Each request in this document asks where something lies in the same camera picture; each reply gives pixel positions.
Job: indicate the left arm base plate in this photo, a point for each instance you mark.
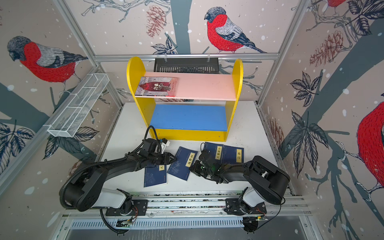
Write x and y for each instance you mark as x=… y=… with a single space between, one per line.
x=133 y=208

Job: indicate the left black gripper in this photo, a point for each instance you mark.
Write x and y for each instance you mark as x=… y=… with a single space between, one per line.
x=167 y=160

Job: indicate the yellow pink blue shelf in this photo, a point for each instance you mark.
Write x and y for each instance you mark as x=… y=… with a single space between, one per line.
x=202 y=110

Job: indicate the navy blue book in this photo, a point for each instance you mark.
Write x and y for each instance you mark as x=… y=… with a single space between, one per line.
x=155 y=175
x=215 y=150
x=185 y=159
x=232 y=155

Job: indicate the red illustrated book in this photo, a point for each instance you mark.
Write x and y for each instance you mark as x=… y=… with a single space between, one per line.
x=157 y=86

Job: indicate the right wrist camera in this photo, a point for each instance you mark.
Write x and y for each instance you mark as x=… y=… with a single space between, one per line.
x=205 y=157

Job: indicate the aluminium mounting rail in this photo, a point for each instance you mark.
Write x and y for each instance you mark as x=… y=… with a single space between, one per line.
x=213 y=205

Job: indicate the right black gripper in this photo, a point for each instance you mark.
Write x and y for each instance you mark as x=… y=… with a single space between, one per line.
x=196 y=168

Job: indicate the black mesh tray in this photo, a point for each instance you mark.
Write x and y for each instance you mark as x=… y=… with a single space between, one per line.
x=187 y=65

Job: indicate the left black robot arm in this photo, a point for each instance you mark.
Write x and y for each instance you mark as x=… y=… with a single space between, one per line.
x=84 y=189

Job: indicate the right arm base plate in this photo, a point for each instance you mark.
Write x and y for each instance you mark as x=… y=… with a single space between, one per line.
x=238 y=207

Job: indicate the white wire mesh basket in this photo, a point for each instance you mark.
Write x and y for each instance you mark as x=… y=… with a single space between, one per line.
x=70 y=119

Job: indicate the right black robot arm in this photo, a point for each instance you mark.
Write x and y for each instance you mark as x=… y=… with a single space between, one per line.
x=268 y=182

